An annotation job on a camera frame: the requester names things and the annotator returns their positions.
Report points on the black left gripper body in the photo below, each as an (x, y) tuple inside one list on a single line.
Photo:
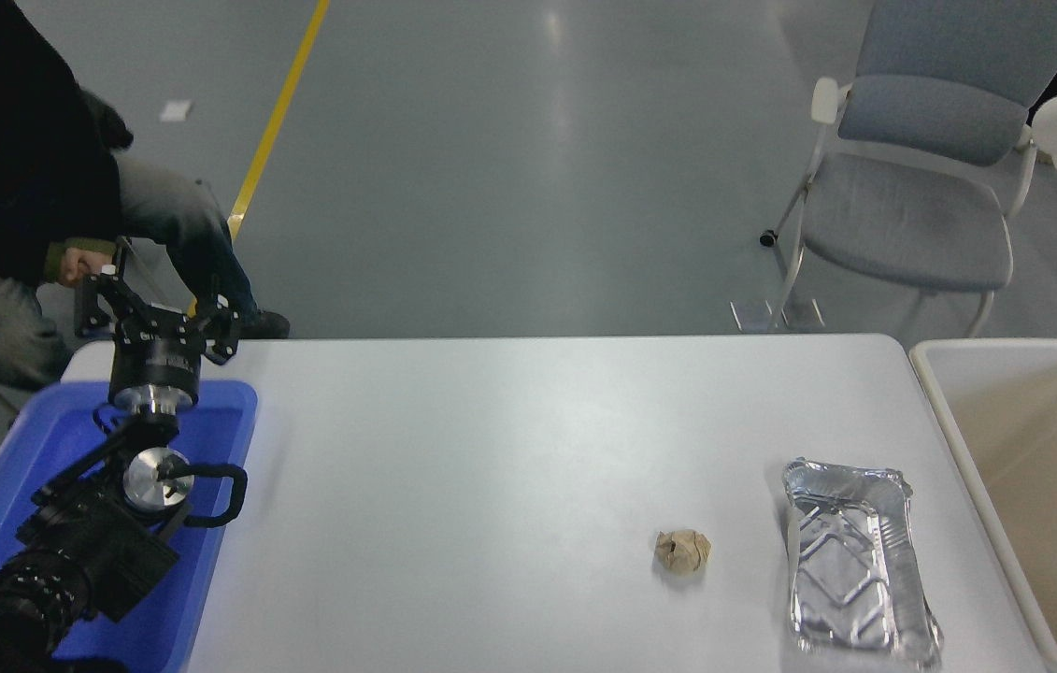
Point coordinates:
[(154, 360)]

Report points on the person's hand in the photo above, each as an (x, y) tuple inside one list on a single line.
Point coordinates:
[(79, 262)]

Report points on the blue plastic tray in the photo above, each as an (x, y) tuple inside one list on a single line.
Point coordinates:
[(42, 439)]

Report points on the black office chair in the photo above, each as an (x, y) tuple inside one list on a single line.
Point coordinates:
[(112, 121)]

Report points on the white paper scrap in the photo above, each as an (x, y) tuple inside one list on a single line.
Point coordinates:
[(176, 110)]

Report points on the crumpled tan paper ball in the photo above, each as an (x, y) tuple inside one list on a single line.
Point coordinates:
[(682, 551)]

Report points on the clear floor plate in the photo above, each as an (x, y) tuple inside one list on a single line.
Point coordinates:
[(752, 315), (804, 314)]

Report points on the silver foil tray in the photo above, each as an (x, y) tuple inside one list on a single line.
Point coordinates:
[(850, 561)]

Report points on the large pale bin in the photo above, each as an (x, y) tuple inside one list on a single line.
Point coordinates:
[(1051, 486)]

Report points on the grey-blue chair white frame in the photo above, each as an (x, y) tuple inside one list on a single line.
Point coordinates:
[(911, 196)]

